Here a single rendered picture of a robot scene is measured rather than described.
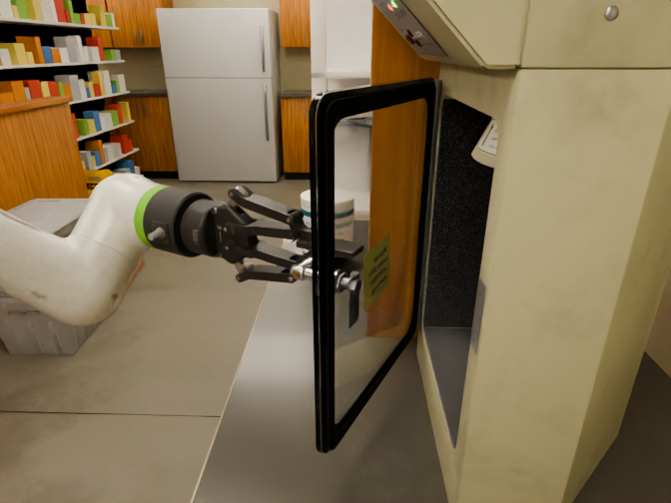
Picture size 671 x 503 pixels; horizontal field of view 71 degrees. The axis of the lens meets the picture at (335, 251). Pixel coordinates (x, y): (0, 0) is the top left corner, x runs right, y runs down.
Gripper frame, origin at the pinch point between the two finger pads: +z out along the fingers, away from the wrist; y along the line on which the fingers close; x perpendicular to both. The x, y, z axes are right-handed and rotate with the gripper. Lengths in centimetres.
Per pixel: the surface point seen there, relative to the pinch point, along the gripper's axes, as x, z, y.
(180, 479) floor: 36, -82, -120
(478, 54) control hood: -8.3, 16.9, 22.0
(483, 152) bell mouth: 4.8, 15.5, 12.8
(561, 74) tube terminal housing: -5.6, 22.2, 20.7
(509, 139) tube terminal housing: -6.9, 19.6, 16.2
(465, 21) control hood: -8.8, 15.9, 24.1
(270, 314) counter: 19.9, -24.6, -26.0
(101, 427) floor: 39, -129, -120
